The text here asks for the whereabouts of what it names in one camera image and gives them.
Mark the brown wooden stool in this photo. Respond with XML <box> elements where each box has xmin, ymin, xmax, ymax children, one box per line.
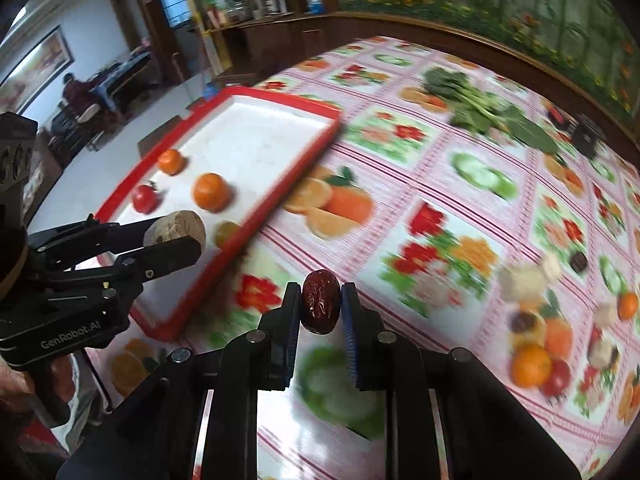
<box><xmin>137</xmin><ymin>116</ymin><xmax>182</xmax><ymax>158</ymax></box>

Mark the wooden display cabinet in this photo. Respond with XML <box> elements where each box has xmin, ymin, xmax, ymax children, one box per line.
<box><xmin>190</xmin><ymin>0</ymin><xmax>640</xmax><ymax>126</ymax></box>

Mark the green leafy vegetable bunch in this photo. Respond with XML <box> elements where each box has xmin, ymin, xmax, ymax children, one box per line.
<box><xmin>422</xmin><ymin>67</ymin><xmax>558</xmax><ymax>156</ymax></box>

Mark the wooden chair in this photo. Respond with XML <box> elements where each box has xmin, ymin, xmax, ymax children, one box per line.
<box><xmin>75</xmin><ymin>102</ymin><xmax>108</xmax><ymax>151</ymax></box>

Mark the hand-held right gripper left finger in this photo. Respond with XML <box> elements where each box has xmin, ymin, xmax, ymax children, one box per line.
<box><xmin>57</xmin><ymin>282</ymin><xmax>302</xmax><ymax>480</ymax></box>

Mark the yellowish green citrus fruit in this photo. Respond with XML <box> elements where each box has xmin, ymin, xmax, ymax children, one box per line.
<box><xmin>215</xmin><ymin>221</ymin><xmax>243</xmax><ymax>250</ymax></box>

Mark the framed wall painting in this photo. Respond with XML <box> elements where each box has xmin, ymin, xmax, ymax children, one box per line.
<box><xmin>0</xmin><ymin>25</ymin><xmax>73</xmax><ymax>111</ymax></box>

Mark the floral fruit printed tablecloth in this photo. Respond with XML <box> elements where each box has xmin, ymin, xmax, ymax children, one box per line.
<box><xmin>102</xmin><ymin>35</ymin><xmax>640</xmax><ymax>480</ymax></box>

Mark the red tomato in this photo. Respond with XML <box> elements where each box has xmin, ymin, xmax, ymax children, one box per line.
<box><xmin>132</xmin><ymin>183</ymin><xmax>162</xmax><ymax>213</ymax></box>
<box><xmin>540</xmin><ymin>360</ymin><xmax>572</xmax><ymax>397</ymax></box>

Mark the black cylindrical device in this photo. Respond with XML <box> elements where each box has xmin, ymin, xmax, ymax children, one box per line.
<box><xmin>570</xmin><ymin>114</ymin><xmax>608</xmax><ymax>158</ymax></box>

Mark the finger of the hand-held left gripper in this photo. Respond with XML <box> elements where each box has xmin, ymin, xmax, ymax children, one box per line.
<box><xmin>37</xmin><ymin>236</ymin><xmax>202</xmax><ymax>288</ymax></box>
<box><xmin>28</xmin><ymin>215</ymin><xmax>151</xmax><ymax>265</ymax></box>

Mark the table with blue cloth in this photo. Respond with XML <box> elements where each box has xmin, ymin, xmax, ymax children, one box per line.
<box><xmin>90</xmin><ymin>52</ymin><xmax>153</xmax><ymax>106</ymax></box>

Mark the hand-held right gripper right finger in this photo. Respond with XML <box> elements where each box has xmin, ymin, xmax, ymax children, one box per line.
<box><xmin>341</xmin><ymin>282</ymin><xmax>582</xmax><ymax>480</ymax></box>

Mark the red tray white inside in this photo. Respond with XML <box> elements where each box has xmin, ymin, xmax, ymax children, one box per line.
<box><xmin>92</xmin><ymin>86</ymin><xmax>343</xmax><ymax>342</ymax></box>

